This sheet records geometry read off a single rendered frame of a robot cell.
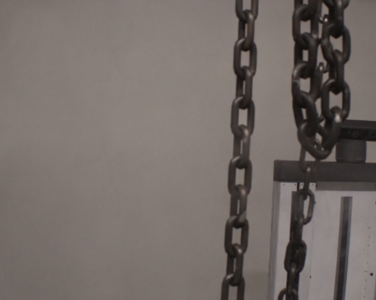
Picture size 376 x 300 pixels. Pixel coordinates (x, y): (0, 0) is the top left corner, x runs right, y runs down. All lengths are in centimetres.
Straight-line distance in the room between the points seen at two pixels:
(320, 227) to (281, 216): 12
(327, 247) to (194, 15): 133
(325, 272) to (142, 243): 119
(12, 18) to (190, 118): 76
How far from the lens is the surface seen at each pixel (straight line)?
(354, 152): 157
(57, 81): 266
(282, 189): 153
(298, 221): 53
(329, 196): 161
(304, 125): 44
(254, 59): 47
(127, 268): 271
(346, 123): 158
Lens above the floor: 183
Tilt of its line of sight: 2 degrees down
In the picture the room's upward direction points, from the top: 2 degrees clockwise
